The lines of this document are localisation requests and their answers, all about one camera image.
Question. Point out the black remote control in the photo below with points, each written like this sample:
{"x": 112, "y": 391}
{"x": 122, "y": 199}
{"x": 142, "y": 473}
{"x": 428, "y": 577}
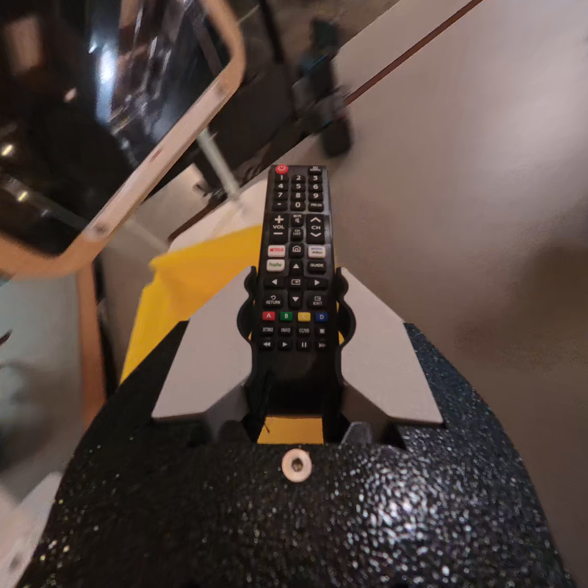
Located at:
{"x": 296, "y": 275}

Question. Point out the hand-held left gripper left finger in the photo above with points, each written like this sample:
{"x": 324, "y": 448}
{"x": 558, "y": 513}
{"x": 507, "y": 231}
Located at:
{"x": 206, "y": 367}

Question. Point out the white mirror stand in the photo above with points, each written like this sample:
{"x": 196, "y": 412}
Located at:
{"x": 229, "y": 216}

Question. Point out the yellow plastic bin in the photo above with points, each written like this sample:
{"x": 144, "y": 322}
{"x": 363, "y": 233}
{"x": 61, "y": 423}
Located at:
{"x": 193, "y": 275}

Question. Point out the black battery charger case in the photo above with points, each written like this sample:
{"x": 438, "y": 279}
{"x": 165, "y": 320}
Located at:
{"x": 317, "y": 69}
{"x": 337, "y": 138}

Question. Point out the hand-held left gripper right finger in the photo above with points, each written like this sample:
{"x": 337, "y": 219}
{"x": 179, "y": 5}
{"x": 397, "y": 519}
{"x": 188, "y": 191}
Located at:
{"x": 386, "y": 367}

